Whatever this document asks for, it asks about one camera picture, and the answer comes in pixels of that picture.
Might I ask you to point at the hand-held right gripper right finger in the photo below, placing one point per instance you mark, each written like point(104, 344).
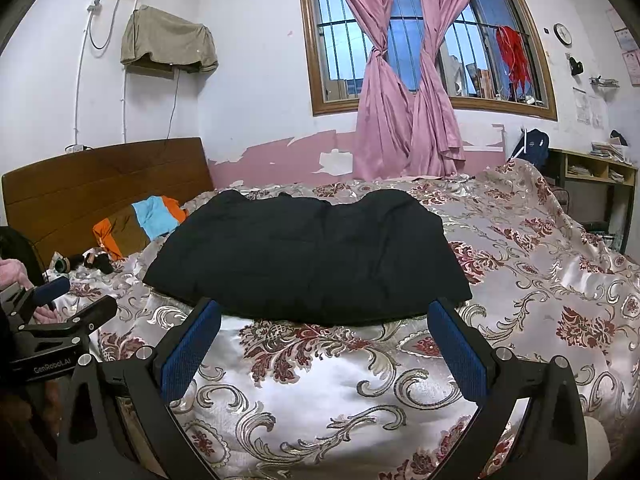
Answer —
point(457, 355)

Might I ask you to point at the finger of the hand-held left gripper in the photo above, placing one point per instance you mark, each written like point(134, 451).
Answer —
point(95, 310)
point(50, 288)

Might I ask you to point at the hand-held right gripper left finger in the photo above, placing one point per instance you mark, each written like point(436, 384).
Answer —
point(192, 347)

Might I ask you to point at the black jacket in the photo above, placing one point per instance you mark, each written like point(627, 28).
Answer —
point(310, 260)

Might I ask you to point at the pink cloth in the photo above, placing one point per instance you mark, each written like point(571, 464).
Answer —
point(11, 272)

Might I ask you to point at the dark plush toy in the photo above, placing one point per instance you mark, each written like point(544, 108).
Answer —
point(97, 260)

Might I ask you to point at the dark object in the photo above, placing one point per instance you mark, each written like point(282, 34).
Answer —
point(17, 245)

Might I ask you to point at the orange blue brown pillow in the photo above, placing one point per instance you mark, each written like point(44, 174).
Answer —
point(150, 217)

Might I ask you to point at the floral satin bedspread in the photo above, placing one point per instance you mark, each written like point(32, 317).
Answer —
point(525, 270)

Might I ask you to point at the wooden headboard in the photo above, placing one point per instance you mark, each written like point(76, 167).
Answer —
point(100, 180)

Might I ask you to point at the white power strip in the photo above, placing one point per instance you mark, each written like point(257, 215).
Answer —
point(77, 148)

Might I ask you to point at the wooden shelf desk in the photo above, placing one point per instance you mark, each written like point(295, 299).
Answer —
point(590, 179)

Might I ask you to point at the dark blue backpack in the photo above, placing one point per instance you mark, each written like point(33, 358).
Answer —
point(535, 145)

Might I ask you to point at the stack of papers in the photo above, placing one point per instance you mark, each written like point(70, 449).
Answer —
point(607, 151)

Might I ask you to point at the windowsill boxes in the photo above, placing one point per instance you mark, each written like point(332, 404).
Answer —
point(480, 80)

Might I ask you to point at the khaki cloth cover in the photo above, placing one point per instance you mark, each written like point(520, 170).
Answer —
point(165, 35)

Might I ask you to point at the red hanging garment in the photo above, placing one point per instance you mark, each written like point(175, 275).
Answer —
point(515, 55)

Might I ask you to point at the wooden framed barred window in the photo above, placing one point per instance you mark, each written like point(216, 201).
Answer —
point(306, 35)

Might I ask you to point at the white wall paper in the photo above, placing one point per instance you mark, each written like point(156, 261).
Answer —
point(589, 107)

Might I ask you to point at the small wall shelf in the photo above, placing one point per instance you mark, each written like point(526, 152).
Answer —
point(602, 81)

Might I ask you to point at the black wall hook item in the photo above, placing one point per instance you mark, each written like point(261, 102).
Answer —
point(576, 66)

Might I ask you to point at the round wall clock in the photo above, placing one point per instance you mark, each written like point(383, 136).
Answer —
point(562, 34)

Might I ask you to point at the group of wall certificates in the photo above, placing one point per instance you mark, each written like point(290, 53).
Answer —
point(631, 60)

